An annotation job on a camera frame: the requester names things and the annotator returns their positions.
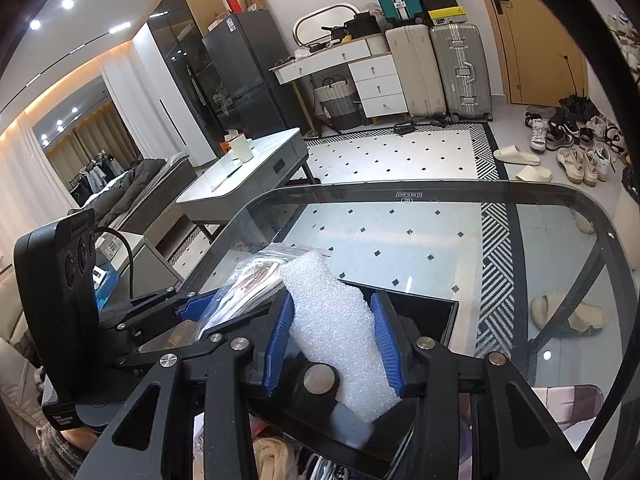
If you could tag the beige green slipper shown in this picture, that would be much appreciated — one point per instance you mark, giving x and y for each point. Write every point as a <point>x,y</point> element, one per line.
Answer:
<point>565,315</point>

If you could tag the beige sofa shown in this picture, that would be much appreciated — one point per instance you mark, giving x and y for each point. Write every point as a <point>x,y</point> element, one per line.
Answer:
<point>12,320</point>

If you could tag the tall dark glass cabinet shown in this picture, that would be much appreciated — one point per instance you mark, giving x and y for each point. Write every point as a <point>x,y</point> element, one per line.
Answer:
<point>175,60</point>

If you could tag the silver suitcase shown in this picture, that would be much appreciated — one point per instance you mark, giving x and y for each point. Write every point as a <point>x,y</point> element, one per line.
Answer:
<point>460,70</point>

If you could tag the beige suitcase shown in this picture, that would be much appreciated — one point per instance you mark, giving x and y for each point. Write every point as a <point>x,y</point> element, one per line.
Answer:
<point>412,70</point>

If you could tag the black fridge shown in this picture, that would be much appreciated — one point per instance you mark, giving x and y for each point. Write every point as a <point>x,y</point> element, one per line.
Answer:
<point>245,60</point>

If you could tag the grey white coffee table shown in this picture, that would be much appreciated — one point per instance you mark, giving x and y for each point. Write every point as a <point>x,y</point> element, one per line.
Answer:
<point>260,170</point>

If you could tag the small orange box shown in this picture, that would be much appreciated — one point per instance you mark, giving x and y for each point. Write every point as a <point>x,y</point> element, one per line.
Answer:
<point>223,149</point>

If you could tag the white foam sheet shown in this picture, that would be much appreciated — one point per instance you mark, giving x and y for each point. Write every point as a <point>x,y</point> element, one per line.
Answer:
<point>330,310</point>

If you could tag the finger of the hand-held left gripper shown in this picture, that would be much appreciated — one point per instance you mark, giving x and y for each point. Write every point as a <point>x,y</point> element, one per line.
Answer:
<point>197,307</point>
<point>150,352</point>

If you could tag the plain black shoe box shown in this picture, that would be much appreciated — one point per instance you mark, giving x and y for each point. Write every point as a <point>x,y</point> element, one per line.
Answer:
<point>441,1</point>

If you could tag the white vanity desk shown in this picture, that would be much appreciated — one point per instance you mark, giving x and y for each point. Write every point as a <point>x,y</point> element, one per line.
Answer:
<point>375,75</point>

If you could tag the bed mattress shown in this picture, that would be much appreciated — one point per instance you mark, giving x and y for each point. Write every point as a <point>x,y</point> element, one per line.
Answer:
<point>170,185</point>

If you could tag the pile of shoes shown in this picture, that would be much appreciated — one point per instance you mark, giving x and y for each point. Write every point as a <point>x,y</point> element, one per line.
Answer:
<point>575,155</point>

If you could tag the clothes rack with clothes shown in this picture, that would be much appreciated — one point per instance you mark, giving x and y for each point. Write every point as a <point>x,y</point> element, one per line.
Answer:
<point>95,172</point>

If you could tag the rows of shelved shoes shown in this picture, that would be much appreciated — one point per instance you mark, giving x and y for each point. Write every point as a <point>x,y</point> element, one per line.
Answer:
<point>622,27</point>

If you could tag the oval white mirror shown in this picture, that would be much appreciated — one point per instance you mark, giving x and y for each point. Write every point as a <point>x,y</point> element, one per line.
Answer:
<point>320,22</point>

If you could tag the woven basket bag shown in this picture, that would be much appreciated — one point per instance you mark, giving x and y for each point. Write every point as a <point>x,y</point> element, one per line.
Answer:
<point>335,100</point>

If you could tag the clear plastic bag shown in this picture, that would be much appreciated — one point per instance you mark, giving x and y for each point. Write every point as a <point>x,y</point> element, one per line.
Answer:
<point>245,285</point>

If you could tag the black umbrella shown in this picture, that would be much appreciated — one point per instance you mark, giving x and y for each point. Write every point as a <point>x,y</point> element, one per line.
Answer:
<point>580,105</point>

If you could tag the grey side cabinet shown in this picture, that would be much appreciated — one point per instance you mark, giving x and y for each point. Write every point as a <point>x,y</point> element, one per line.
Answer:
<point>155,265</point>

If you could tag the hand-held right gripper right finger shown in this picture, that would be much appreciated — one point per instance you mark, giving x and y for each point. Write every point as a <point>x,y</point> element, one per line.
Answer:
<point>390,345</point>

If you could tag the black white patterned rug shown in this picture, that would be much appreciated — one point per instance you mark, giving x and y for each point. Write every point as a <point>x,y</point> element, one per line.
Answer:
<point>400,160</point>

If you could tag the wooden door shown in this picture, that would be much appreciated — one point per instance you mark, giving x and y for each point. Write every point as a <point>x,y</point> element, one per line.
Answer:
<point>540,35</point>

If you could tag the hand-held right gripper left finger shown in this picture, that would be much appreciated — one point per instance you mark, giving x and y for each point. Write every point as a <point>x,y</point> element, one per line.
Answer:
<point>277,345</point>

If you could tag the person's left forearm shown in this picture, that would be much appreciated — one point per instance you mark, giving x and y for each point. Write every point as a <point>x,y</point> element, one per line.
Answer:
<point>60,452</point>

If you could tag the red flat item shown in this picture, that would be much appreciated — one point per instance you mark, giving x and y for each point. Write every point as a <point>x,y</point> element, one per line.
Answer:
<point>232,1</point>

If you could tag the white paper cup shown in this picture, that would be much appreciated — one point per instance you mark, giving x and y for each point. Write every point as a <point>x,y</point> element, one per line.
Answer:
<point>241,149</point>

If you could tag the black yellow shoe box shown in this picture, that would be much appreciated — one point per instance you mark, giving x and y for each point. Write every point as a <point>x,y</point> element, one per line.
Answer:
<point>447,16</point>

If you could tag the glass table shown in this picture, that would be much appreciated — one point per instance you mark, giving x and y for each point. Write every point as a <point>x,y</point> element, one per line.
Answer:
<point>400,240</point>

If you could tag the black bag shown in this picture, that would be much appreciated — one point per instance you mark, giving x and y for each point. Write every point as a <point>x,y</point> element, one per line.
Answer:
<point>362,27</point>

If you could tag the black cardboard box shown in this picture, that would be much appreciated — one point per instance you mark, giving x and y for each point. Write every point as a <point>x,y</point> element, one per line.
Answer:
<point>435,312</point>

